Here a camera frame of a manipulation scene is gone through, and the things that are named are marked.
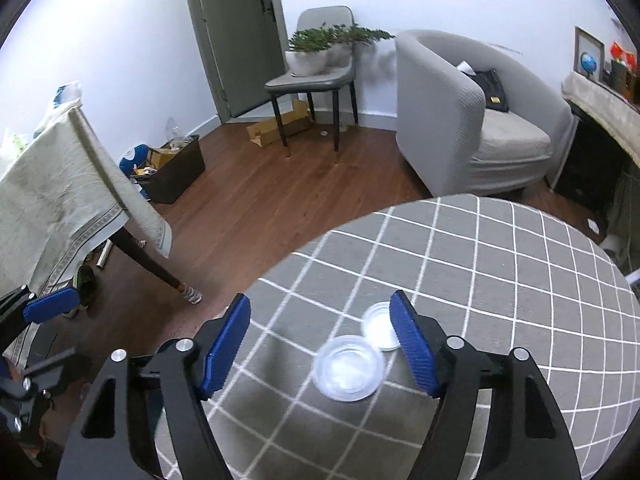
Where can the person's dark clothing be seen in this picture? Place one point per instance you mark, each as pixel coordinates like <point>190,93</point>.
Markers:
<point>25,460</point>

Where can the blue and white bag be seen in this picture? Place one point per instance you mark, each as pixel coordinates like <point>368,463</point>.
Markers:
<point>67,92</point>

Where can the black storage box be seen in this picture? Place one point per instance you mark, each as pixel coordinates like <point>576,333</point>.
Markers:
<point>175,175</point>

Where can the grey tub armchair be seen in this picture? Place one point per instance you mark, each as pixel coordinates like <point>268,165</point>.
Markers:
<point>450,125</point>

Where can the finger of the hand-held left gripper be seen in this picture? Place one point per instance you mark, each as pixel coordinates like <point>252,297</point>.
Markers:
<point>27,392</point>
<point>52,306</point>

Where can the white paper on armchair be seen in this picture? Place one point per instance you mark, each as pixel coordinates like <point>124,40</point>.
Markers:
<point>466,66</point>

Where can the cabinet with beige cloth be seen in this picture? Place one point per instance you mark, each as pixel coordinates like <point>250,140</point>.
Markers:
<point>600,105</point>

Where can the white tube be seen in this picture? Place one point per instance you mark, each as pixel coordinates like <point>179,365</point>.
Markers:
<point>105,255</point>

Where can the large clear plastic lid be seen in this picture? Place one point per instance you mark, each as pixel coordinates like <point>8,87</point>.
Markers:
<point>347,367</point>

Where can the round table, grey checked cloth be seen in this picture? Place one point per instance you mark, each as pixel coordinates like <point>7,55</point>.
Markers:
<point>500,285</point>

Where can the black bag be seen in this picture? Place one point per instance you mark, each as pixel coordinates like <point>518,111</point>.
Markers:
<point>487,91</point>

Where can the framed picture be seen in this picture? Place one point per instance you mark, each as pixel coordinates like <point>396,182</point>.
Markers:
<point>585,40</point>

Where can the flat cardboard box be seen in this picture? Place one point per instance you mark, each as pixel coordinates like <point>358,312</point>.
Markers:
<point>275,125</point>

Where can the clear plastic bottle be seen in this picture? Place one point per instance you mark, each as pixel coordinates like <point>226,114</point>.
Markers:
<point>172,129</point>

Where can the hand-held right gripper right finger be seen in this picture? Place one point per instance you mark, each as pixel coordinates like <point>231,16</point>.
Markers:
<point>412,345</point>

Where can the grey door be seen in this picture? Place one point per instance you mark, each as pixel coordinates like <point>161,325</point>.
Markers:
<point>240,45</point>

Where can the dark wooden table leg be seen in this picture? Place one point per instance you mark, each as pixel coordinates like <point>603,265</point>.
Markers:
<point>150,260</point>

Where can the blue round item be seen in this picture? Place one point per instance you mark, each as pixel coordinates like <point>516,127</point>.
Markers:
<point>135,156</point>

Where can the grey dining chair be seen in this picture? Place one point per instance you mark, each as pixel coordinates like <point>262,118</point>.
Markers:
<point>310,80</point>

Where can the potted green plant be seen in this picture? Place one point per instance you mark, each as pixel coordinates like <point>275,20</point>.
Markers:
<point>320,42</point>

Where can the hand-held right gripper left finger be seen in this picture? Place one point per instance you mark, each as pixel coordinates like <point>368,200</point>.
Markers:
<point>225,345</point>

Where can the blue desk globe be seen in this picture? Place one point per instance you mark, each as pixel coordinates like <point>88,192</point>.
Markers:
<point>589,63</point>

